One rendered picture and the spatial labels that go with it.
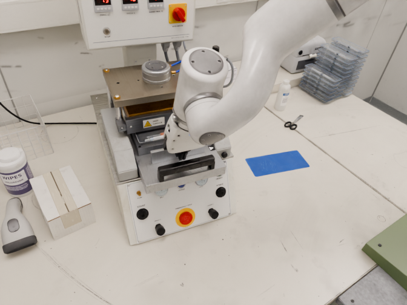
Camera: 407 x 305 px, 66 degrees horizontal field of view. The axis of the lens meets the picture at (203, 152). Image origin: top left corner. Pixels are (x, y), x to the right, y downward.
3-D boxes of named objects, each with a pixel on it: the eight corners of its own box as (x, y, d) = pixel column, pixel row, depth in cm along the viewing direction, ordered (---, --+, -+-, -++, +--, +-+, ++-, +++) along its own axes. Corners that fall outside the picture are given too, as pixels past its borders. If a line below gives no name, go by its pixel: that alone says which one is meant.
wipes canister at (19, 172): (5, 184, 103) (-12, 149, 93) (34, 175, 107) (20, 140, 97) (9, 202, 97) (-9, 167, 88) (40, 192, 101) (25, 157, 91)
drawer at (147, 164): (122, 129, 99) (119, 108, 94) (187, 117, 106) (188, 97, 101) (146, 196, 79) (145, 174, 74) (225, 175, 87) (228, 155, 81)
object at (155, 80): (103, 86, 101) (96, 47, 92) (192, 74, 111) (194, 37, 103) (118, 130, 85) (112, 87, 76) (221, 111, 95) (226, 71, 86)
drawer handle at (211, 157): (157, 177, 79) (156, 166, 77) (211, 164, 84) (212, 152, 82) (159, 183, 78) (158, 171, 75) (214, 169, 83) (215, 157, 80)
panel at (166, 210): (137, 243, 89) (125, 183, 83) (231, 214, 99) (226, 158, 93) (138, 247, 87) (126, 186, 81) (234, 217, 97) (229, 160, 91)
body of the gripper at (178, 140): (174, 133, 64) (168, 159, 73) (220, 123, 67) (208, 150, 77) (163, 104, 67) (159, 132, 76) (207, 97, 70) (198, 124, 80)
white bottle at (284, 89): (272, 108, 148) (278, 80, 138) (277, 104, 151) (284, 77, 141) (281, 112, 146) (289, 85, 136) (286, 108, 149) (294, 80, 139)
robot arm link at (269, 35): (372, 60, 45) (212, 155, 60) (327, -10, 52) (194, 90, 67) (354, 28, 38) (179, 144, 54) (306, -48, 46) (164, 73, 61)
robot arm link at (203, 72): (218, 126, 64) (208, 91, 68) (236, 82, 53) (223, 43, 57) (178, 129, 62) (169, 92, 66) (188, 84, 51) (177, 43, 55)
